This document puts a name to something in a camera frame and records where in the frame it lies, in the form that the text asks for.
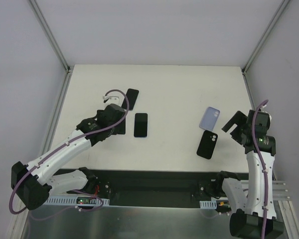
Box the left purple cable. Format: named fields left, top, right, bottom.
left=9, top=89, right=130, bottom=221

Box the black smartphone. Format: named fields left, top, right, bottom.
left=134, top=113, right=148, bottom=138
left=126, top=88, right=139, bottom=111

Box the front aluminium rail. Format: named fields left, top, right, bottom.
left=241, top=180, right=291, bottom=201

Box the aluminium frame post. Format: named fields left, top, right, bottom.
left=242, top=0, right=291, bottom=76
left=28, top=0, right=74, bottom=73

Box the right aluminium frame post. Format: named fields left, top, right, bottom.
left=242, top=0, right=291, bottom=76

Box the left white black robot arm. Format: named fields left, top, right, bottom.
left=9, top=104, right=127, bottom=214

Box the black phone case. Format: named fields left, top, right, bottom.
left=196, top=130, right=218, bottom=160

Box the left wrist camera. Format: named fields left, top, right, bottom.
left=103, top=94, right=120, bottom=105

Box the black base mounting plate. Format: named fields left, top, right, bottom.
left=59, top=168, right=250, bottom=207

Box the left aluminium frame post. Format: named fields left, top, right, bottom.
left=28, top=0, right=74, bottom=73

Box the right white cable duct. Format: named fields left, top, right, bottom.
left=199, top=200, right=217, bottom=210

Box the lilac phone case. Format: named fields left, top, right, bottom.
left=199, top=107, right=220, bottom=131

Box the left white cable duct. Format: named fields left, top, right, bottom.
left=44, top=196, right=110, bottom=207

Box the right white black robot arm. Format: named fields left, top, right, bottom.
left=214, top=110, right=284, bottom=239

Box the white cable duct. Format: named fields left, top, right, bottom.
left=199, top=200, right=217, bottom=210
left=44, top=196, right=110, bottom=207

